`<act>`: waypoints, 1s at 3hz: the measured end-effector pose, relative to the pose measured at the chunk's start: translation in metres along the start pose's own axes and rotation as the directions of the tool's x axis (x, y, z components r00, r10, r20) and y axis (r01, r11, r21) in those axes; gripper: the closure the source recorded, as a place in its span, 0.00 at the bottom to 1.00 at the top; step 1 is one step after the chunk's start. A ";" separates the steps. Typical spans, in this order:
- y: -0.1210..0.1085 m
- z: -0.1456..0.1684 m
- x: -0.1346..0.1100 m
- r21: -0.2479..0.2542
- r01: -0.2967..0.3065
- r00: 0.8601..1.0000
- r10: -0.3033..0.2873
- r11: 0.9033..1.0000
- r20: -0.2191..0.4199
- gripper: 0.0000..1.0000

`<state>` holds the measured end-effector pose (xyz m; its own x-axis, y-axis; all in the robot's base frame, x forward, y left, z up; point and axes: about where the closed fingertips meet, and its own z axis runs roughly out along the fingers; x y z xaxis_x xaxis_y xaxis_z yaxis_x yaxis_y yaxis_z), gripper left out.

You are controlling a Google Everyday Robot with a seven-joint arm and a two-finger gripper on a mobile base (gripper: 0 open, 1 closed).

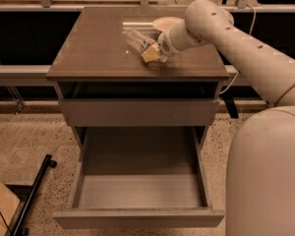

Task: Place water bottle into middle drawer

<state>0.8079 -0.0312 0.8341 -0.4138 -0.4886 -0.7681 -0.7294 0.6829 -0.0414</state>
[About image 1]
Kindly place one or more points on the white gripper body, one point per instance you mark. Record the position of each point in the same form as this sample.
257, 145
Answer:
165, 46

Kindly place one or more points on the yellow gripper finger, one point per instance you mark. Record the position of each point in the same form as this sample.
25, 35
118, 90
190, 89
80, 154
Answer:
151, 54

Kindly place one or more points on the clear plastic water bottle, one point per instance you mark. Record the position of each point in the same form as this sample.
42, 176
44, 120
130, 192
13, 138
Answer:
139, 41

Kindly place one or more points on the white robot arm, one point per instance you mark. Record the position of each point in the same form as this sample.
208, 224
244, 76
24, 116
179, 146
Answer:
260, 174

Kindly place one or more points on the grey drawer cabinet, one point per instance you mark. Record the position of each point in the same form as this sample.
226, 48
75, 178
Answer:
97, 62

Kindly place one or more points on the closed grey top drawer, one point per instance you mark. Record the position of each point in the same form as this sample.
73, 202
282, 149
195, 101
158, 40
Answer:
138, 112

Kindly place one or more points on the open grey middle drawer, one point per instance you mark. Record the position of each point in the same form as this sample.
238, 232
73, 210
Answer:
140, 177

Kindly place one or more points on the white paper bowl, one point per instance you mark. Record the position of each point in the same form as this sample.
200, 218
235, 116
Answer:
165, 23

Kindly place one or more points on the cardboard box left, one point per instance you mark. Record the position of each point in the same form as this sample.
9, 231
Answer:
9, 203

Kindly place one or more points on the black metal bar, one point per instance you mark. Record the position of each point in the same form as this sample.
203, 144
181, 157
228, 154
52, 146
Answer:
18, 229

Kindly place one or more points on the black post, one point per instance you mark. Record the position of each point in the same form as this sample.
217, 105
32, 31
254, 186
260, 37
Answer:
230, 105

